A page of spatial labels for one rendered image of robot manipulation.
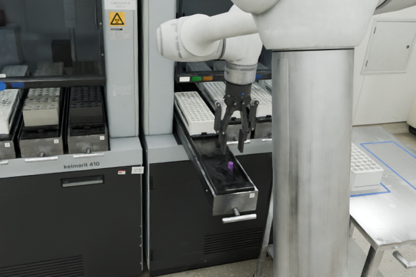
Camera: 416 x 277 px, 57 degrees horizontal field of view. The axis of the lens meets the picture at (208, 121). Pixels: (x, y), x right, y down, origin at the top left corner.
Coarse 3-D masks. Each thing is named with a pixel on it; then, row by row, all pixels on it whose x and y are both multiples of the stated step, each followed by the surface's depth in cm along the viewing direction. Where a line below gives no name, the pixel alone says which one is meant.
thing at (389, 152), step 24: (360, 144) 139; (384, 144) 141; (384, 168) 125; (408, 168) 126; (360, 192) 112; (384, 192) 112; (408, 192) 113; (360, 216) 102; (384, 216) 102; (408, 216) 103; (264, 240) 164; (384, 240) 94; (408, 240) 95; (360, 264) 159; (408, 264) 92
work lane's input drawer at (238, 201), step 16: (176, 112) 155; (176, 128) 152; (192, 144) 133; (208, 144) 135; (192, 160) 130; (208, 160) 126; (224, 160) 126; (208, 176) 116; (224, 176) 118; (240, 176) 118; (208, 192) 113; (224, 192) 109; (240, 192) 110; (256, 192) 112; (224, 208) 111; (240, 208) 113
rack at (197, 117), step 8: (176, 96) 157; (184, 96) 158; (192, 96) 159; (200, 96) 159; (176, 104) 159; (184, 104) 152; (192, 104) 151; (200, 104) 151; (184, 112) 144; (192, 112) 146; (200, 112) 145; (208, 112) 146; (184, 120) 146; (192, 120) 139; (200, 120) 139; (208, 120) 140; (192, 128) 137; (200, 128) 138; (208, 128) 139
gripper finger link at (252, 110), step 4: (256, 100) 114; (256, 104) 114; (252, 108) 115; (256, 108) 114; (252, 112) 115; (252, 116) 115; (248, 120) 118; (252, 120) 116; (248, 124) 119; (252, 124) 116; (252, 128) 117
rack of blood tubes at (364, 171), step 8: (352, 144) 125; (352, 152) 122; (360, 152) 122; (352, 160) 116; (360, 160) 116; (368, 160) 117; (352, 168) 112; (360, 168) 112; (368, 168) 112; (376, 168) 114; (352, 176) 110; (360, 176) 110; (368, 176) 111; (376, 176) 112; (352, 184) 111; (360, 184) 112; (368, 184) 113; (376, 184) 113
